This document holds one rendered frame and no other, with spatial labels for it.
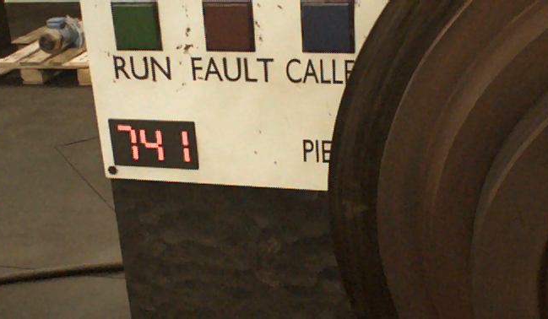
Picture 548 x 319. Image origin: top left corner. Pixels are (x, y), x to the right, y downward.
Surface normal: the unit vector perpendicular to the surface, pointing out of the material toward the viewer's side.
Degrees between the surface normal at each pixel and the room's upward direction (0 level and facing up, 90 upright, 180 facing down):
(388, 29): 90
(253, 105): 90
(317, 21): 90
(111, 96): 90
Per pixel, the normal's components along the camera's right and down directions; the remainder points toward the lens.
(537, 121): -0.78, -0.62
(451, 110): -0.91, -0.24
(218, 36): -0.27, 0.38
